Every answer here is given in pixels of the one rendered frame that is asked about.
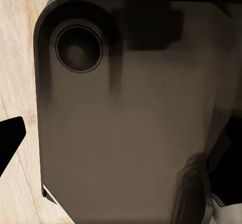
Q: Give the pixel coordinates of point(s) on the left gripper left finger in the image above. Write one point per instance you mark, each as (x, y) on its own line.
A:
(12, 133)

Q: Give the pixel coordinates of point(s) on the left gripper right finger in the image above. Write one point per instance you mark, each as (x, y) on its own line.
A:
(234, 132)

